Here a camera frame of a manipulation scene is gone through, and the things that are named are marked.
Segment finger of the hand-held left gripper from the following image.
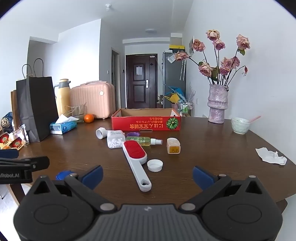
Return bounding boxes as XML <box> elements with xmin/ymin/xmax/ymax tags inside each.
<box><xmin>0</xmin><ymin>156</ymin><xmax>50</xmax><ymax>172</ymax></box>
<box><xmin>0</xmin><ymin>149</ymin><xmax>19</xmax><ymax>159</ymax></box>

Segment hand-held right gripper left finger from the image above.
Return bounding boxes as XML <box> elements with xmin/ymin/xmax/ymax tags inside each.
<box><xmin>32</xmin><ymin>165</ymin><xmax>116</xmax><ymax>214</ymax></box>

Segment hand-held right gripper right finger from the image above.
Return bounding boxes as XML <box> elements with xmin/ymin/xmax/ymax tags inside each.
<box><xmin>180</xmin><ymin>166</ymin><xmax>264</xmax><ymax>213</ymax></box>

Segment blue ridged cap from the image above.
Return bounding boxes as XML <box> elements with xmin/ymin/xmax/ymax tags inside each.
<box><xmin>55</xmin><ymin>170</ymin><xmax>78</xmax><ymax>181</ymax></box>

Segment small orange jar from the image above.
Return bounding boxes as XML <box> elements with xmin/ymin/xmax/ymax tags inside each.
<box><xmin>166</xmin><ymin>138</ymin><xmax>181</xmax><ymax>155</ymax></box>

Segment white plastic bottle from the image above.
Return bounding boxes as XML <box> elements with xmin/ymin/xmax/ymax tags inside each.
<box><xmin>96</xmin><ymin>127</ymin><xmax>124</xmax><ymax>140</ymax></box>

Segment red white lint brush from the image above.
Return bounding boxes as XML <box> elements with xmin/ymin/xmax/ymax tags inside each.
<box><xmin>122</xmin><ymin>140</ymin><xmax>152</xmax><ymax>192</ymax></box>

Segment white jar lid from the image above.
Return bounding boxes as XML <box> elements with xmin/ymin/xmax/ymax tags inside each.
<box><xmin>147</xmin><ymin>159</ymin><xmax>164</xmax><ymax>172</ymax></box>

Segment green spray bottle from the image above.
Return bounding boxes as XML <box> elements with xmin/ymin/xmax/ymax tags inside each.
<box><xmin>125</xmin><ymin>136</ymin><xmax>163</xmax><ymax>147</ymax></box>

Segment red cardboard box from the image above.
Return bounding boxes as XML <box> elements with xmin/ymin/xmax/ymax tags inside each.
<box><xmin>111</xmin><ymin>108</ymin><xmax>182</xmax><ymax>132</ymax></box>

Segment red snack packet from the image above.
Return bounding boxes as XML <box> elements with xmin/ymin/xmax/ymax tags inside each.
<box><xmin>0</xmin><ymin>133</ymin><xmax>11</xmax><ymax>149</ymax></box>
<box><xmin>10</xmin><ymin>138</ymin><xmax>25</xmax><ymax>150</ymax></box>

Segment clear snack packet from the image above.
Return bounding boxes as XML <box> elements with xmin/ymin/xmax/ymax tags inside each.
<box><xmin>13</xmin><ymin>124</ymin><xmax>29</xmax><ymax>144</ymax></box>

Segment blue tissue pack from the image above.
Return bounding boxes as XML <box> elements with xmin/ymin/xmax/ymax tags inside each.
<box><xmin>50</xmin><ymin>114</ymin><xmax>80</xmax><ymax>135</ymax></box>

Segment brown paper bag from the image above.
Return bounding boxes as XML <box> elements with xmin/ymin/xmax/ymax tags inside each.
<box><xmin>10</xmin><ymin>64</ymin><xmax>33</xmax><ymax>131</ymax></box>

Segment black paper bag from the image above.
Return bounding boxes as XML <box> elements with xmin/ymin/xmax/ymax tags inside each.
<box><xmin>16</xmin><ymin>58</ymin><xmax>59</xmax><ymax>142</ymax></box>

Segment pale green bowl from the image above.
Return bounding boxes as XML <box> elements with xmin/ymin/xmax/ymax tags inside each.
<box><xmin>231</xmin><ymin>117</ymin><xmax>252</xmax><ymax>135</ymax></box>

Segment clear glass cup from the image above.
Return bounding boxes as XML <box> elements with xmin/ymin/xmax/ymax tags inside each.
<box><xmin>64</xmin><ymin>105</ymin><xmax>88</xmax><ymax>123</ymax></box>

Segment yellow thermos jug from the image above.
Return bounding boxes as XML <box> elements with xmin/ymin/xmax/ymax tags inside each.
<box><xmin>54</xmin><ymin>79</ymin><xmax>71</xmax><ymax>117</ymax></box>

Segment crumpled white tissue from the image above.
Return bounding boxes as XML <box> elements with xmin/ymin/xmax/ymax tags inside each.
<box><xmin>255</xmin><ymin>147</ymin><xmax>287</xmax><ymax>166</ymax></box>

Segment pink textured vase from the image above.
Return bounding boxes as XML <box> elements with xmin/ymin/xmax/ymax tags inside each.
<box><xmin>207</xmin><ymin>84</ymin><xmax>229</xmax><ymax>124</ymax></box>

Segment pink hard-shell suitcase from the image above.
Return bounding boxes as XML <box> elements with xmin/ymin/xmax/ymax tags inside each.
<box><xmin>70</xmin><ymin>81</ymin><xmax>116</xmax><ymax>119</ymax></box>

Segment purple dried grass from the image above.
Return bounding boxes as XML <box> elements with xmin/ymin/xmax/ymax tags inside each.
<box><xmin>187</xmin><ymin>85</ymin><xmax>197</xmax><ymax>102</ymax></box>

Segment blue yellow plastic toys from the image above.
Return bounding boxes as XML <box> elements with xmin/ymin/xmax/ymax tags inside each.
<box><xmin>164</xmin><ymin>86</ymin><xmax>185</xmax><ymax>104</ymax></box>

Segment dark brown door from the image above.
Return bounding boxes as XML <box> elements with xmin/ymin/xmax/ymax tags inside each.
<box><xmin>126</xmin><ymin>54</ymin><xmax>158</xmax><ymax>109</ymax></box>

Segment grey refrigerator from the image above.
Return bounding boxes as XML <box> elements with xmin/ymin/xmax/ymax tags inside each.
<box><xmin>162</xmin><ymin>50</ymin><xmax>186</xmax><ymax>108</ymax></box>

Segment dried rose bouquet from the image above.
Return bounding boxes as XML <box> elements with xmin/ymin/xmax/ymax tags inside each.
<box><xmin>174</xmin><ymin>29</ymin><xmax>251</xmax><ymax>86</ymax></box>

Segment wire storage rack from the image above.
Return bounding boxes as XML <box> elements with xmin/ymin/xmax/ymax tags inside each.
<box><xmin>178</xmin><ymin>101</ymin><xmax>194</xmax><ymax>117</ymax></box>

